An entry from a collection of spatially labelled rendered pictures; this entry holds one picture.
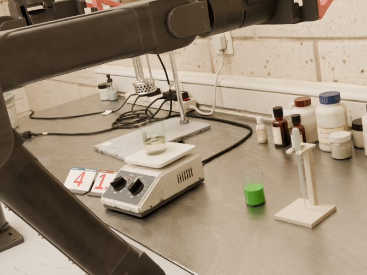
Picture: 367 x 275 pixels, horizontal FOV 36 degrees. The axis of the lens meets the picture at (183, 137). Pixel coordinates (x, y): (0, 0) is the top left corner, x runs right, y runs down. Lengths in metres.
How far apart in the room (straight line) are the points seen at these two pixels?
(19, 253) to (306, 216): 0.54
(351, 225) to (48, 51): 0.62
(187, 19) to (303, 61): 0.93
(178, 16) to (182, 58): 1.34
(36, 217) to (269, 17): 0.38
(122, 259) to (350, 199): 0.56
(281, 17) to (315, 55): 0.78
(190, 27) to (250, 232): 0.48
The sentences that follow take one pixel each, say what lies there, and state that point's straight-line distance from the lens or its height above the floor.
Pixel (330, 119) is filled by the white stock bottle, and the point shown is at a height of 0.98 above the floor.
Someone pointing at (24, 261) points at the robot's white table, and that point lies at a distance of 1.11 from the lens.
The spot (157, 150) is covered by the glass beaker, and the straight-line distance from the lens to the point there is 1.21.
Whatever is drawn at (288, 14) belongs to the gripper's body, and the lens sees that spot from 0.73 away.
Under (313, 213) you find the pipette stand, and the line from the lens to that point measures 1.03.
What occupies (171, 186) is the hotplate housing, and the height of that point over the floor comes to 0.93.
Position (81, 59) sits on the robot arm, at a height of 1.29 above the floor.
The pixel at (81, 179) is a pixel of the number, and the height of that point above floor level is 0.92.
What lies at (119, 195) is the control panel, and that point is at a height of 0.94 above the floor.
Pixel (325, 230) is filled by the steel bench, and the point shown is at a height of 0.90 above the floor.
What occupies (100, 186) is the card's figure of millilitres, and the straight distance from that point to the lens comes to 1.32.
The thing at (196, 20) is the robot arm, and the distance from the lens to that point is 0.64.
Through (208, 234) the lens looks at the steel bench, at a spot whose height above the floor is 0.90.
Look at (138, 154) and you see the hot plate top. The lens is 1.24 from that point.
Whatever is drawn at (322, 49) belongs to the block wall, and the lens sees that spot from 1.49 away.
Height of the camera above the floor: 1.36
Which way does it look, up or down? 17 degrees down
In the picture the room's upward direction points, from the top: 11 degrees counter-clockwise
